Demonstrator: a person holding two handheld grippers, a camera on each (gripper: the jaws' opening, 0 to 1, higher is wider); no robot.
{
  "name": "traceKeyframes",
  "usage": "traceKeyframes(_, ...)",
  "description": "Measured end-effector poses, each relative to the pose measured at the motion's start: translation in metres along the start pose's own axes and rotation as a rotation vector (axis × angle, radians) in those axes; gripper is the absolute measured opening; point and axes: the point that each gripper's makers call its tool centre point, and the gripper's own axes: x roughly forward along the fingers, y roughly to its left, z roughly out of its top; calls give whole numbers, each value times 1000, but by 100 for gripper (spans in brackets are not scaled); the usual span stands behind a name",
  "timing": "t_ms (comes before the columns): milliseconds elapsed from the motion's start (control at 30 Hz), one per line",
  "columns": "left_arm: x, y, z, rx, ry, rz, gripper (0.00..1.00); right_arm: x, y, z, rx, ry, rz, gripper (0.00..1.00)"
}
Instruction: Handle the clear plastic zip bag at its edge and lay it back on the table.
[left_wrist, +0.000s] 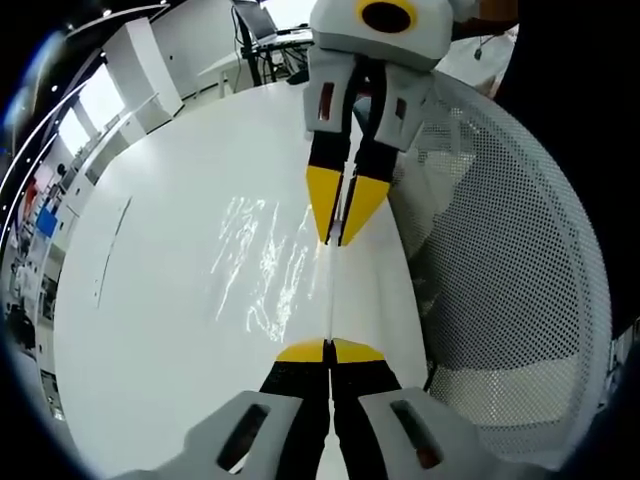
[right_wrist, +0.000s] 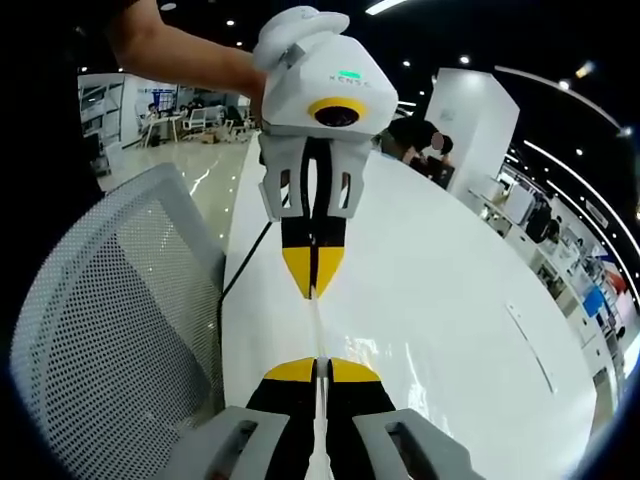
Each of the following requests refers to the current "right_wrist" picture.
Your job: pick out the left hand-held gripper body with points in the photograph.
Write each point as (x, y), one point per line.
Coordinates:
(325, 75)

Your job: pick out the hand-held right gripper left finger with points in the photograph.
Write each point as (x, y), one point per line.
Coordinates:
(280, 400)

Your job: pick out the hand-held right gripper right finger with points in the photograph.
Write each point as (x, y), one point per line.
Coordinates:
(360, 400)

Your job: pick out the clear food packaging bag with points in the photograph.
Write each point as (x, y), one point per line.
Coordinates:
(321, 440)
(380, 355)

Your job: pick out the black laptop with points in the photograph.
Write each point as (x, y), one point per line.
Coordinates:
(440, 174)

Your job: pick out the white square pillar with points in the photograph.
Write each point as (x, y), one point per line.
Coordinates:
(475, 130)

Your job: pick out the grey mesh office chair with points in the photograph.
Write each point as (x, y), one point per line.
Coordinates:
(115, 310)

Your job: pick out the blue storage box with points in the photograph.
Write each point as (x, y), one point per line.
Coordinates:
(594, 302)

